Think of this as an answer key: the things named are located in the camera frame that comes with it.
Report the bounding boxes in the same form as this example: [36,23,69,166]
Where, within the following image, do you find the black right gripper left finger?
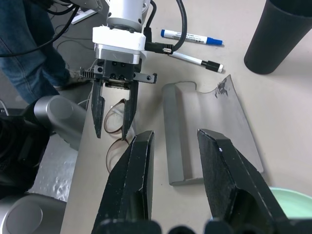
[92,130,156,234]

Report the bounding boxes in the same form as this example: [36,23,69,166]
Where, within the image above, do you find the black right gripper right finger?
[196,129,291,234]

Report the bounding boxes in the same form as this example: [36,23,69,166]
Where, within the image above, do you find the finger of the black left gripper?
[91,79,106,139]
[121,81,140,139]

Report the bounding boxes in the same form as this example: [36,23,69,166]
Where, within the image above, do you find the brown framed glasses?
[104,98,137,174]

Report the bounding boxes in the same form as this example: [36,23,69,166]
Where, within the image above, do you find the open grey glasses case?
[162,74,265,187]

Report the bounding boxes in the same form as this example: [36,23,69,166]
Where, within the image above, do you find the black cup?
[243,0,312,75]

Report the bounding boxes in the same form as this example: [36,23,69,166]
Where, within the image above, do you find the silver and black robot body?
[0,94,88,234]

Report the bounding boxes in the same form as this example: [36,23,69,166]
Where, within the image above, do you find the person's beige shoe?
[52,69,90,91]

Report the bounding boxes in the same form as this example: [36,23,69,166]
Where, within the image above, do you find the white flat stand base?
[71,9,98,25]

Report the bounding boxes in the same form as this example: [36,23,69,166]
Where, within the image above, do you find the pale green plate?
[269,186,312,220]

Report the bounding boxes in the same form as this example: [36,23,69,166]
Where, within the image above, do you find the black capped whiteboard marker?
[169,51,224,73]

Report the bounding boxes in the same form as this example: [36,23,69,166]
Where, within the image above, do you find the blue capped whiteboard marker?
[160,29,224,46]

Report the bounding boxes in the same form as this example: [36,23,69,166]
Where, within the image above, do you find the person's leg in blue jeans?
[0,0,72,105]

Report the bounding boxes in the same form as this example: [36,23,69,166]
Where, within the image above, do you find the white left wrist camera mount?
[92,25,147,59]

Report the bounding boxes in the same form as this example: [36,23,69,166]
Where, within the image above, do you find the black floor cable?
[0,6,81,59]

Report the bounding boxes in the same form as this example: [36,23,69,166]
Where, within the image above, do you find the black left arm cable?
[143,0,189,55]

